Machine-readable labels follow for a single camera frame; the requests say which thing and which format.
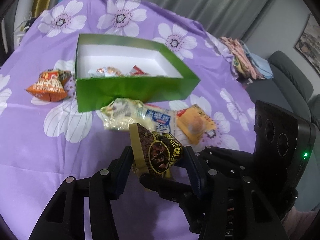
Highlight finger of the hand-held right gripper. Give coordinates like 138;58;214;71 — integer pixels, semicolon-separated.
197;145;255;178
139;174;208;228

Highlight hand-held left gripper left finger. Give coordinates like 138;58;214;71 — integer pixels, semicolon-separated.
29;145;133;240

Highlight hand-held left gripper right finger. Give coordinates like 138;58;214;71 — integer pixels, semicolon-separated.
184;145;287;240

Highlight dark gold snack packet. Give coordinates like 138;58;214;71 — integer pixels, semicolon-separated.
129;123;184;193

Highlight yellow rice cracker packet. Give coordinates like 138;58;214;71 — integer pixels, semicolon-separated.
175;105;217;145

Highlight green snack packet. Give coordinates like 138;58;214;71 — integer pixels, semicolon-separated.
100;97;150;132

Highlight white and blue snack packet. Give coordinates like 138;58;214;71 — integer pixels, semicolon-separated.
139;106;180;140

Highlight green cardboard box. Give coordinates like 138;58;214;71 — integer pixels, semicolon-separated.
75;33;201;113

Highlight white nut snack packet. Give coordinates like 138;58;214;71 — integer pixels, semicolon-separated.
89;66;124;77

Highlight red snack packet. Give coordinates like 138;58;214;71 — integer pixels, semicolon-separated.
124;65;150;76

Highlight grey sofa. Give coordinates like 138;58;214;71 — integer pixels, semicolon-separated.
245;50;320;130

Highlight purple floral cloth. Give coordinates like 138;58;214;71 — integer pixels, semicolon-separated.
0;0;258;240

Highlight pile of folded clothes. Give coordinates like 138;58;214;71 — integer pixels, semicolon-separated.
220;36;272;80

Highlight purple dotted triangular packet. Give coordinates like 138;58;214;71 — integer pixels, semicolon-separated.
59;69;77;98

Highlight orange panda snack packet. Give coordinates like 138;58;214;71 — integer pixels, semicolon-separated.
26;69;69;102

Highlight framed wall picture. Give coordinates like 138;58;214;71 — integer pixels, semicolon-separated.
295;14;320;74

